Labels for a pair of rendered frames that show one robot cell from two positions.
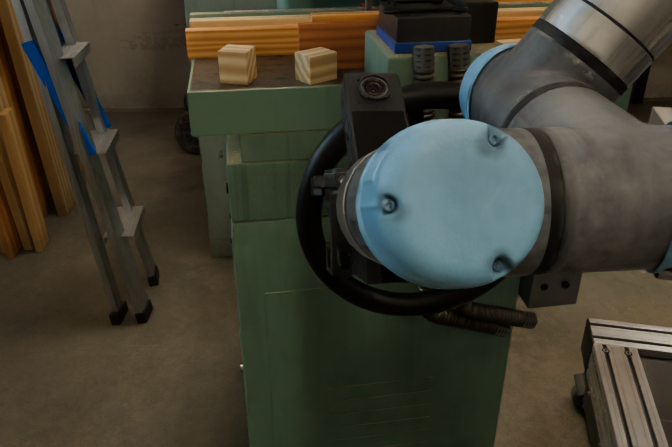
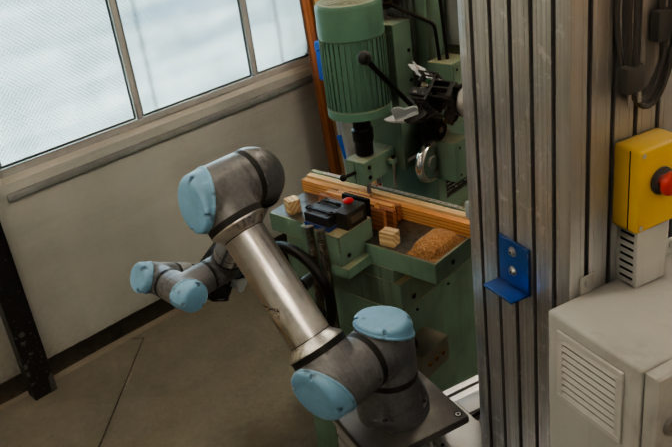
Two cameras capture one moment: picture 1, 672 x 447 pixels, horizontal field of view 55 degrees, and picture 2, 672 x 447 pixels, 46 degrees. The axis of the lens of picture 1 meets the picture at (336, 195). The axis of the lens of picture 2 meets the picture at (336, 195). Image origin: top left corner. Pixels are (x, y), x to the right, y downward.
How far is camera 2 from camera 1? 185 cm
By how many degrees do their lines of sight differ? 48
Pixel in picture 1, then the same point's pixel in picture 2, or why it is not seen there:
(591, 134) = (171, 274)
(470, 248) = (135, 285)
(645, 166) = (169, 284)
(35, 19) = (341, 125)
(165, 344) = not seen: hidden behind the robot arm
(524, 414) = not seen: outside the picture
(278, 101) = (296, 226)
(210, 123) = (276, 226)
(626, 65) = (219, 262)
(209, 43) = (309, 187)
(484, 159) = (140, 271)
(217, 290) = not seen: hidden behind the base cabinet
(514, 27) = (432, 218)
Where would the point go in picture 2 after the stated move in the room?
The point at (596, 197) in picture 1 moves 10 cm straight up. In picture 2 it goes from (160, 286) to (150, 248)
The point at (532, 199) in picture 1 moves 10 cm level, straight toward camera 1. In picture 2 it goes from (143, 281) to (99, 293)
